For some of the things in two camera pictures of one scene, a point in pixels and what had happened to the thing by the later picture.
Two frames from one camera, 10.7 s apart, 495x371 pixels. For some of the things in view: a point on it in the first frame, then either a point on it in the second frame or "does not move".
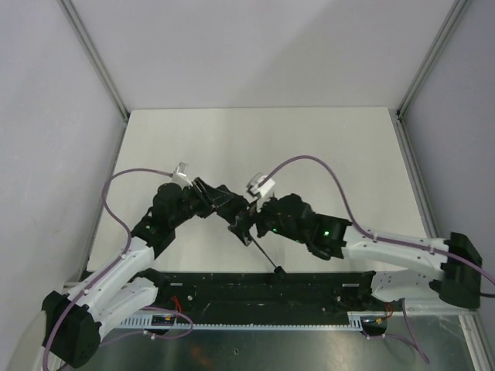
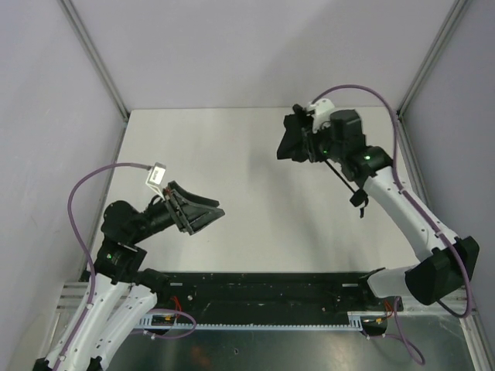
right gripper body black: x=259 y=218 to x=306 y=136
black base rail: x=250 y=297 does not move
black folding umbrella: x=237 y=209 to x=296 y=144
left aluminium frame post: x=91 y=50 does not move
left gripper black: x=205 y=194 to x=176 y=211
